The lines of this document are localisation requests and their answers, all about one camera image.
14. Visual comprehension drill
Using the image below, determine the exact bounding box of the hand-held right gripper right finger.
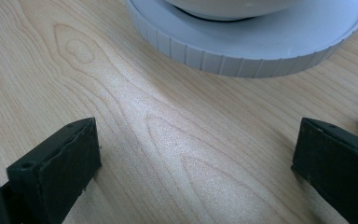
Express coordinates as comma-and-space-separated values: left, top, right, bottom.
291, 117, 358, 224

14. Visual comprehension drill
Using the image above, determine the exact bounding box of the grey ribbed round tray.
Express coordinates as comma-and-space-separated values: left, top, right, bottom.
125, 0, 358, 78

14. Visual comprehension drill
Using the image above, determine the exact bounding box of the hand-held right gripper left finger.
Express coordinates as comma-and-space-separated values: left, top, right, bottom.
7, 117, 103, 224

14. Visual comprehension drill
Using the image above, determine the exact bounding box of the white round bowl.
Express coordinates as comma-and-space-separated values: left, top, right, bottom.
164, 0, 302, 21

